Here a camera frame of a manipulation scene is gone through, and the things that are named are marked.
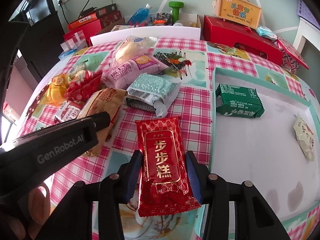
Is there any clear bread bun packet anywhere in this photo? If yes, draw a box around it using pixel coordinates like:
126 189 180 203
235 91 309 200
113 36 158 64

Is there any white foam board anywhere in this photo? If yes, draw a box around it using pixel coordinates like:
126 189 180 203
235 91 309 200
90 26 202 46

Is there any black cabinet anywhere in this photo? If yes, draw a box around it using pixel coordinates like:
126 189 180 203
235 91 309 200
13 0 64 82

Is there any lavender plastic basket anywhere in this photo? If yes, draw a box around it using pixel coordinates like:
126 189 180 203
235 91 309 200
297 0 320 29

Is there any green dumbbell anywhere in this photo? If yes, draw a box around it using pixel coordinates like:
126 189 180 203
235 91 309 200
168 1 184 23

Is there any red gold-lettered snack packet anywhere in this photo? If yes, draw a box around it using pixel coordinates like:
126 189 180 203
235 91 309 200
136 116 200 217

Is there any red patterned snack packet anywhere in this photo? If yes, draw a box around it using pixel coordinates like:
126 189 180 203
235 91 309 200
65 70 103 102

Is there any red flat box stack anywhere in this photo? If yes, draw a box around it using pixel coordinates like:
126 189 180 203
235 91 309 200
63 4 123 46

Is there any cream white snack packet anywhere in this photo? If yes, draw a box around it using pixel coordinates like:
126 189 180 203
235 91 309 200
293 115 315 161

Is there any tan brown snack packet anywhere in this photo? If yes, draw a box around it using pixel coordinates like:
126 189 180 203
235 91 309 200
77 88 127 157

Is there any red white small packet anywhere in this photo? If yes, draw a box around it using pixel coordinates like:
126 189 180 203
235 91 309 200
54 101 82 123

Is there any teal-rimmed white tray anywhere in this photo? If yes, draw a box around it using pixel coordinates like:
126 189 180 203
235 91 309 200
209 68 319 239

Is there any pink snack bag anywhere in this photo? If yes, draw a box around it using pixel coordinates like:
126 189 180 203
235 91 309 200
102 55 167 89

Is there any light blue tissue pack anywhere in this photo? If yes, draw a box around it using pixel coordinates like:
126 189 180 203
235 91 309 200
256 26 277 41

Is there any pink plaid tablecloth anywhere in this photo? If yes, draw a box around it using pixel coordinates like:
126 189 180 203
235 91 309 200
18 38 319 239

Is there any blue plastic bottle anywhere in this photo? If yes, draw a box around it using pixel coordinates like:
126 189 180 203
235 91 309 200
126 4 152 26

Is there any large red gift box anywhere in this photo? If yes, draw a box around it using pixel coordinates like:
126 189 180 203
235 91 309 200
203 15 284 66

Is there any red patterned box lid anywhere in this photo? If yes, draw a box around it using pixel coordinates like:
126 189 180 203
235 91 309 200
276 36 309 74

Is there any yellow handled gift box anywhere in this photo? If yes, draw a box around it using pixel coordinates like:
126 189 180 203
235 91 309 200
212 0 262 30

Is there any mint green snack packet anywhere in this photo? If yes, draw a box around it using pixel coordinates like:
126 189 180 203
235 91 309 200
126 73 181 118

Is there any person's left hand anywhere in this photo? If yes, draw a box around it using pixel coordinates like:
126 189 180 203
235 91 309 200
1 183 50 239

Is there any orange yellow snack packet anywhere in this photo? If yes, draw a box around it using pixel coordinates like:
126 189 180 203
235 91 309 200
43 74 70 106

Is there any clear plastic container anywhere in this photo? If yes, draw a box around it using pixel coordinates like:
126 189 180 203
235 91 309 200
60 30 88 52

